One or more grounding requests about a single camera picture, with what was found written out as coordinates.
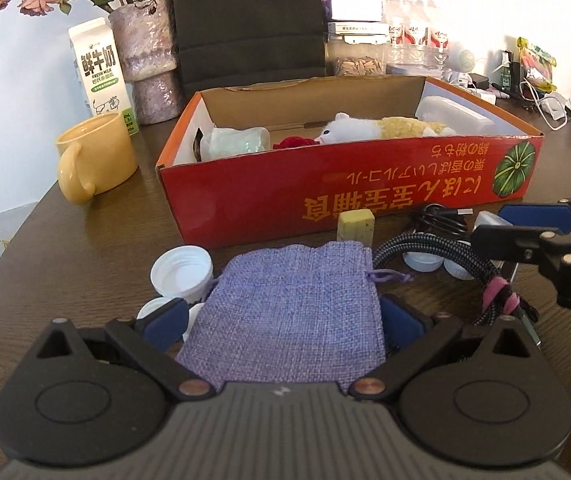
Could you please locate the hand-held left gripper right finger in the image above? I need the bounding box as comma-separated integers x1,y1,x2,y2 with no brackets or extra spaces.
348,294,546,403

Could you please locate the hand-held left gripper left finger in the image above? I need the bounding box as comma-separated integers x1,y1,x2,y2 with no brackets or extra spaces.
22,297,216,403

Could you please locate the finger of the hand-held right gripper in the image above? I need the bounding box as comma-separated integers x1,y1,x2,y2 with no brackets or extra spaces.
497,191,571,235
470,224,571,275

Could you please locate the large white bottle cap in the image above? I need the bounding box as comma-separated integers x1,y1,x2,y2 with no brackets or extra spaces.
151,246,214,303

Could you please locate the black braided cable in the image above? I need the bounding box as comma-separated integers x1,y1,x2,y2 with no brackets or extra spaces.
373,232,541,348

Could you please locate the thin black cable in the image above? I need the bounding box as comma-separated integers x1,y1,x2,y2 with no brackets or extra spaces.
409,202,472,235

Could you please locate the yellow-green square block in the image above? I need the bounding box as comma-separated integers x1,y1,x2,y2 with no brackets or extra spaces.
336,208,376,247

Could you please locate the purple fabric pouch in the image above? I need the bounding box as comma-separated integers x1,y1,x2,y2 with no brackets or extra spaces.
175,241,411,393

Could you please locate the clear plastic swab container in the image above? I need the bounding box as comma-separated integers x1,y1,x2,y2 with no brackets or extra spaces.
415,95,496,136

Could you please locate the yellow and white plush toy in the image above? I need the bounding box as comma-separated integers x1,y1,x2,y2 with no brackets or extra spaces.
314,112,459,144

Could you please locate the red cardboard box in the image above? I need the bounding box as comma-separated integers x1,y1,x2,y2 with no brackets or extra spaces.
155,74,545,251

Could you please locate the red fabric flower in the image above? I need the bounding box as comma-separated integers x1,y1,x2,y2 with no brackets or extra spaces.
272,135,322,151

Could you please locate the dark bottle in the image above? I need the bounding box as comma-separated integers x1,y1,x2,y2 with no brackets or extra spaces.
500,50,521,92

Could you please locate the yellow-green snack packet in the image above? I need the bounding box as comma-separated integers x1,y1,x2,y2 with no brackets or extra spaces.
517,36,557,92

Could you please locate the yellow mug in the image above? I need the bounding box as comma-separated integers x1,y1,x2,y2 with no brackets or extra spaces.
55,111,139,205

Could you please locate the white booklet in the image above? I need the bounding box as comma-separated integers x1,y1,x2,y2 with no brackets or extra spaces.
0,201,41,263

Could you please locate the pack of water bottles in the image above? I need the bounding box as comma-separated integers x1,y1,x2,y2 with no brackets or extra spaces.
385,0,451,77

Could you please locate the clear jar of seeds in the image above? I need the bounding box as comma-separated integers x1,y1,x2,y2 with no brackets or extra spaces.
333,35,389,78

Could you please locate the white and pink printed box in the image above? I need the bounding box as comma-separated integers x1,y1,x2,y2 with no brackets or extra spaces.
326,21,389,42

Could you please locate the white milk carton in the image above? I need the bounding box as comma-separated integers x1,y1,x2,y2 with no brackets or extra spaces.
68,16,139,136

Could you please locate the purple mottled vase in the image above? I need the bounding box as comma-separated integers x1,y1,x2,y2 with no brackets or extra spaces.
108,0,186,126

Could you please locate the white flat box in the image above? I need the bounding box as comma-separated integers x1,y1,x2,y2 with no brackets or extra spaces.
329,0,384,20

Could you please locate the black paper bag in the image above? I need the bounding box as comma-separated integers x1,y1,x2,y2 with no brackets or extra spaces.
170,0,327,90

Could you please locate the white cable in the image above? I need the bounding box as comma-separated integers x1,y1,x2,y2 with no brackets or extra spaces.
520,67,571,132

